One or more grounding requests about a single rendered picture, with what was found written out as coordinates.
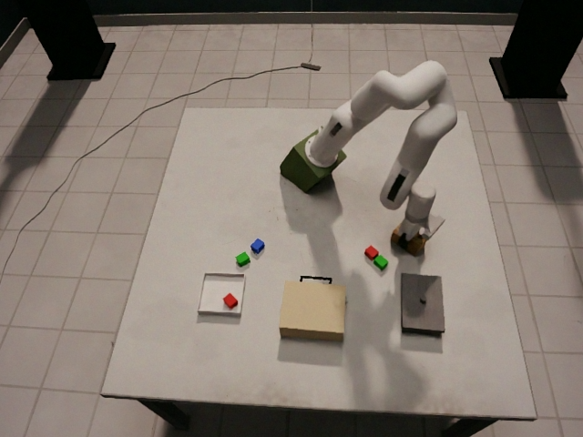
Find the small blue block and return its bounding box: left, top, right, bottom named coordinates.
left=251, top=239, right=265, bottom=254

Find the light wooden cabinet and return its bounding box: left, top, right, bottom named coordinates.
left=279, top=276, right=346, bottom=341

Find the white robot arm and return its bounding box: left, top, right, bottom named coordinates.
left=304, top=61, right=457, bottom=241

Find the red block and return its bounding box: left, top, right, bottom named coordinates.
left=364, top=245, right=379, bottom=261
left=223, top=293, right=239, bottom=310

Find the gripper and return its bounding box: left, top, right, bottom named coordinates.
left=397, top=216, right=421, bottom=249

